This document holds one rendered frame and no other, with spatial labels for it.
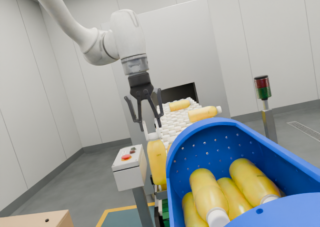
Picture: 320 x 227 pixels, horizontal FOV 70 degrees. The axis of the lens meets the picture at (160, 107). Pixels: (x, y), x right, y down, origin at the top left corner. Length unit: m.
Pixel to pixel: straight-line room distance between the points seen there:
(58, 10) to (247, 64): 4.43
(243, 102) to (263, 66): 0.81
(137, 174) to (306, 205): 0.67
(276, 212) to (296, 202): 0.02
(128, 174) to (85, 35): 0.51
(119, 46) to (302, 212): 0.66
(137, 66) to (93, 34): 0.20
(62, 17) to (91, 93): 4.50
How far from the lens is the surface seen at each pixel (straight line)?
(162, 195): 0.87
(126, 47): 0.76
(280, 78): 5.16
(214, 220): 0.47
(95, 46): 0.85
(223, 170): 0.70
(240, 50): 4.93
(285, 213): 0.26
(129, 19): 0.78
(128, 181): 0.88
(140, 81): 0.76
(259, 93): 1.15
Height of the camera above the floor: 1.38
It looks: 8 degrees down
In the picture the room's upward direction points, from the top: 14 degrees counter-clockwise
